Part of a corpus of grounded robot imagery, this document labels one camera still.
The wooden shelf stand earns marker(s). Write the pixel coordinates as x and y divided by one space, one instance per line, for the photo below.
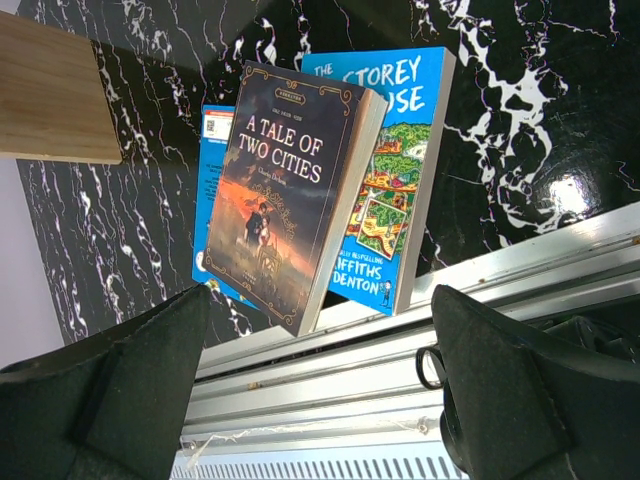
53 103

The blue 26-storey treehouse book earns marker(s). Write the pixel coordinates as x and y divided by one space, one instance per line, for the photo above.
377 264

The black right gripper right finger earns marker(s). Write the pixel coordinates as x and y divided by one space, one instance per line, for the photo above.
556 399

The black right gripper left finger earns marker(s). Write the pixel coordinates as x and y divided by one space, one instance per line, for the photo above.
111 406

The blue back-cover treehouse book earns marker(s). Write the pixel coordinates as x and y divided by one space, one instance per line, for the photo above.
215 130

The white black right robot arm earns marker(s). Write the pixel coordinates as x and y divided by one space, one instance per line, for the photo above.
519 402

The slotted white cable duct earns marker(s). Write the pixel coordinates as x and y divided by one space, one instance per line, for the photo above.
427 460

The aluminium rail frame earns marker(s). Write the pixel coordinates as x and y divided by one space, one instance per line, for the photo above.
353 381

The dark Tale of Two Cities book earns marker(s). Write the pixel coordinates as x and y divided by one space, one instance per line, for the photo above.
298 151

